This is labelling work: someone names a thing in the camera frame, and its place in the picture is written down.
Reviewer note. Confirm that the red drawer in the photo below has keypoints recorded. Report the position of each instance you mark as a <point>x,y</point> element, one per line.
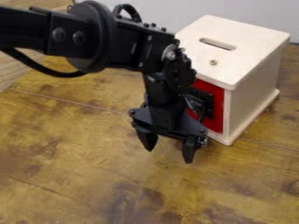
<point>213,108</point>

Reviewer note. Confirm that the white wooden drawer cabinet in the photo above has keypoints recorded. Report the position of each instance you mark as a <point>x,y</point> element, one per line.
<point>237,58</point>

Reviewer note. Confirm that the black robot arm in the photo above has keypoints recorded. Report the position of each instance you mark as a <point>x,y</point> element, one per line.
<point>90,38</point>

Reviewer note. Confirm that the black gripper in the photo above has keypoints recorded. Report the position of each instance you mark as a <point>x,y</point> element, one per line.
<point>190,131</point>

